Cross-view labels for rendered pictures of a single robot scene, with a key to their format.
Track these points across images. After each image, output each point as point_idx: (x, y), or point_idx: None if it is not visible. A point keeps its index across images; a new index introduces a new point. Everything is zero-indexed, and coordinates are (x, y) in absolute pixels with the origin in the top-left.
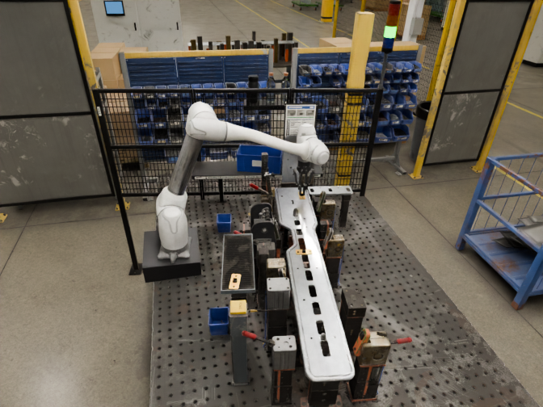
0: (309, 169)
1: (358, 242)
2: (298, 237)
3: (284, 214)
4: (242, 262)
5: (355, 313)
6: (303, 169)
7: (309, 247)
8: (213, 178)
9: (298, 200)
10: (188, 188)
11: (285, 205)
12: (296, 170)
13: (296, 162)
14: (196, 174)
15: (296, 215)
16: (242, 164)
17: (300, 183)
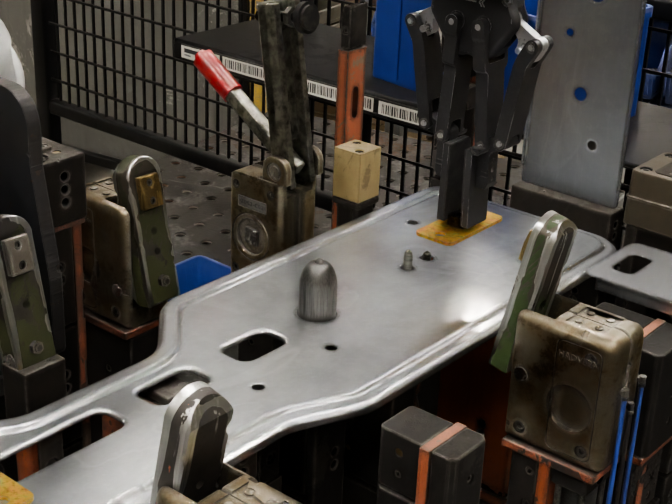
0: (507, 22)
1: None
2: (114, 404)
3: (268, 286)
4: None
5: None
6: (466, 19)
7: (54, 484)
8: (248, 77)
9: (462, 270)
10: (251, 148)
11: (351, 258)
12: (429, 18)
13: (619, 67)
14: (201, 38)
15: (305, 309)
16: (395, 39)
17: (468, 137)
